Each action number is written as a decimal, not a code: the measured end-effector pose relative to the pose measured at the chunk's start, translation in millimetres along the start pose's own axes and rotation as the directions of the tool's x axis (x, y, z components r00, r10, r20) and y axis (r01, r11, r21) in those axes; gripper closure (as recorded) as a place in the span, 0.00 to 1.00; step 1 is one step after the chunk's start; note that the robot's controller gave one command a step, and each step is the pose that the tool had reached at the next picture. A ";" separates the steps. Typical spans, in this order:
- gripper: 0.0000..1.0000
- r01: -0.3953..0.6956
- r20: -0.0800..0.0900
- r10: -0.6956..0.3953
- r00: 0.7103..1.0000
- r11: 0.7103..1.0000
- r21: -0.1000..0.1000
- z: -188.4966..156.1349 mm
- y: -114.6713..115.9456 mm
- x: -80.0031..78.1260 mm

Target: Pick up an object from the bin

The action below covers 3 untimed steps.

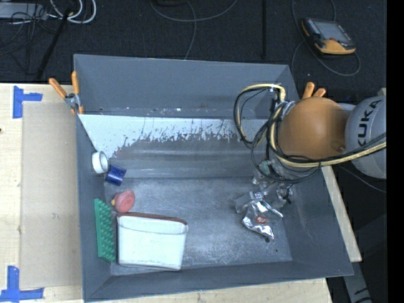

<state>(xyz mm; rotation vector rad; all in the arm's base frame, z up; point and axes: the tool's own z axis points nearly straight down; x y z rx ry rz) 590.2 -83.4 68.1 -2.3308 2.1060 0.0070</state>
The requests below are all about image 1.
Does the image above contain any pale brown flat board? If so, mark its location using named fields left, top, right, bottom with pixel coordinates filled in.
left=19, top=101, right=84, bottom=290

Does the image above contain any white tape roll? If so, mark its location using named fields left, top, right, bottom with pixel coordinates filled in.
left=92, top=151, right=110, bottom=174

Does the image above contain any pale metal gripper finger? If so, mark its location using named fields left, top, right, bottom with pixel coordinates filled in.
left=234, top=191, right=264, bottom=215
left=273, top=184, right=294, bottom=208

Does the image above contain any dark blue cylinder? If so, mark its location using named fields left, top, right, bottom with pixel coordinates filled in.
left=104, top=164, right=128, bottom=187

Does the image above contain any green studded flat block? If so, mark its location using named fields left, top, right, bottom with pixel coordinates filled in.
left=93, top=198, right=117, bottom=263

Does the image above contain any grey metal bin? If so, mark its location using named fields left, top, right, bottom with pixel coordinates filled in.
left=73, top=54, right=355, bottom=303

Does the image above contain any pink round toy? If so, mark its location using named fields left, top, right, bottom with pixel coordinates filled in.
left=110, top=189, right=136, bottom=214

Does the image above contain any white box with brown rim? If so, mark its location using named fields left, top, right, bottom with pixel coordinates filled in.
left=116, top=211, right=189, bottom=271

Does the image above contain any crumpled silver foil packet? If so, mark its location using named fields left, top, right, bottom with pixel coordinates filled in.
left=241, top=199, right=284, bottom=243

